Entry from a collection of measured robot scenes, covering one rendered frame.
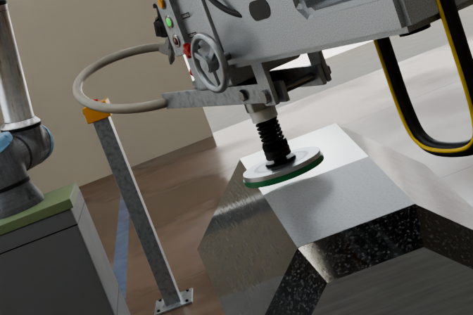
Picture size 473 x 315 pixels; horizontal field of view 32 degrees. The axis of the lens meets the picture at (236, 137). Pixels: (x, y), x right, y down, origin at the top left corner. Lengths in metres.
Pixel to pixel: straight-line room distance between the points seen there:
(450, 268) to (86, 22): 7.54
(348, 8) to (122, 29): 7.43
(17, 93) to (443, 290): 1.93
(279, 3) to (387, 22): 0.32
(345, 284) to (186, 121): 7.45
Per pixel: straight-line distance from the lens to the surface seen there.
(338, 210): 1.78
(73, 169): 9.04
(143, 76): 8.91
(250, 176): 2.11
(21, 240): 2.91
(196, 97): 2.29
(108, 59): 2.88
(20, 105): 3.13
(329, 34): 1.60
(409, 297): 1.62
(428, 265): 1.61
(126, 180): 4.05
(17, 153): 3.04
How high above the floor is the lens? 1.33
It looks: 9 degrees down
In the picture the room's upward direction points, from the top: 20 degrees counter-clockwise
